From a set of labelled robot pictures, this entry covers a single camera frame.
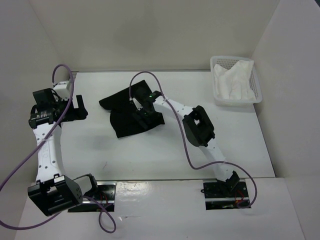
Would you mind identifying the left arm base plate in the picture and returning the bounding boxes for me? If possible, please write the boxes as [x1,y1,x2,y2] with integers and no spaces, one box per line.
[68,181,117,213]

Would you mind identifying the white skirt in basket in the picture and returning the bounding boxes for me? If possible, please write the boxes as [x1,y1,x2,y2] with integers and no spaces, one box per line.
[213,60,256,101]

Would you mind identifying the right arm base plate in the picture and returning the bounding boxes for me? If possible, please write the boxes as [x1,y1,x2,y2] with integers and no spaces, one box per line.
[200,180,251,211]

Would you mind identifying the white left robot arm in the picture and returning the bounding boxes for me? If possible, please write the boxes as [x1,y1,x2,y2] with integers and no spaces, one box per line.
[27,88,100,217]

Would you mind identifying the black skirt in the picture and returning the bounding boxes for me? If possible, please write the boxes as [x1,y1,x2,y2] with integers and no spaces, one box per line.
[99,80,165,138]

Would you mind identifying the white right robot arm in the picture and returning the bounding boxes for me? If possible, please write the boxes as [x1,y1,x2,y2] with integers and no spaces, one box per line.
[130,87,240,197]

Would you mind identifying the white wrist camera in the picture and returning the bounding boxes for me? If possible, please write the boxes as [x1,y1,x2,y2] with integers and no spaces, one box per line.
[129,97,143,111]
[53,81,71,101]

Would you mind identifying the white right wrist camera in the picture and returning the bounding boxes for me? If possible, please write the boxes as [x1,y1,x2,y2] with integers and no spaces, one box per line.
[129,97,143,111]

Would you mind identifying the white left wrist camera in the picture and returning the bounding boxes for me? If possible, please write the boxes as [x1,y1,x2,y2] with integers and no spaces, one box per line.
[53,81,71,101]

